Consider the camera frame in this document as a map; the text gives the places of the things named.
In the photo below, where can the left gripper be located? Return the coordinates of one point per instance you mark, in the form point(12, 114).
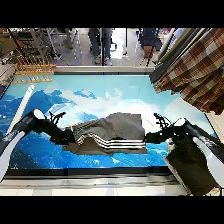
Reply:
point(63, 135)

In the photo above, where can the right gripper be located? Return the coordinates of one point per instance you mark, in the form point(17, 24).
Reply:
point(156, 136)

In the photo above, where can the grey white-striped pants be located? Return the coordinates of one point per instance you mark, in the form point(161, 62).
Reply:
point(113, 131)

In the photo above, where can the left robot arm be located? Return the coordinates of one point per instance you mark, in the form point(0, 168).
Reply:
point(23, 125)

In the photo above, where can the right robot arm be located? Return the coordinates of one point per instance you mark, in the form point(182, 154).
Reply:
point(203, 141)

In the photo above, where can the brown clothes hangers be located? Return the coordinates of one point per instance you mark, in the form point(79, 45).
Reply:
point(33, 70)

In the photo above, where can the checked shirt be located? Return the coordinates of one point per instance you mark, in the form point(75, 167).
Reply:
point(200, 70)

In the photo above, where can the person's legs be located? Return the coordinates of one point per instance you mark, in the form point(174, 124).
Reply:
point(100, 43)

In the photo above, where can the silver frame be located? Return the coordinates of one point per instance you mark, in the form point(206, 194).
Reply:
point(100, 182)

